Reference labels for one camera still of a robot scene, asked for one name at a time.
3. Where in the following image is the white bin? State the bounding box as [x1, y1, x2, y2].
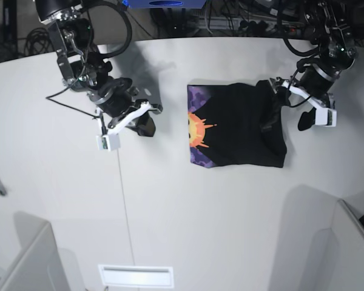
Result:
[0, 212, 86, 290]
[299, 199, 364, 290]

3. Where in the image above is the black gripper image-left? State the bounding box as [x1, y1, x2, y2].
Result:
[88, 78, 156, 137]

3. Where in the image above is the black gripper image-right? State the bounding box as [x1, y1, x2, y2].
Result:
[298, 65, 337, 131]

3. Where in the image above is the white bin left front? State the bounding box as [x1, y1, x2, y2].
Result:
[0, 212, 86, 290]

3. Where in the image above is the coiled black cable bundle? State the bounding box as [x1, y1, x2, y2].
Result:
[24, 27, 54, 56]

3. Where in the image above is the black T-shirt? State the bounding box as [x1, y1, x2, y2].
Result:
[187, 80, 287, 169]

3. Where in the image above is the blue box at top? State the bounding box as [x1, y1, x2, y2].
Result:
[121, 0, 206, 8]

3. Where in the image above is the white bin right front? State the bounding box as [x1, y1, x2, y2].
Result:
[299, 199, 364, 290]

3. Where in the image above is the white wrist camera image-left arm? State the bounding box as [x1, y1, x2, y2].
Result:
[95, 99, 163, 152]

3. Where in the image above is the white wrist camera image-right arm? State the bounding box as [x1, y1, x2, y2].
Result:
[269, 78, 337, 127]

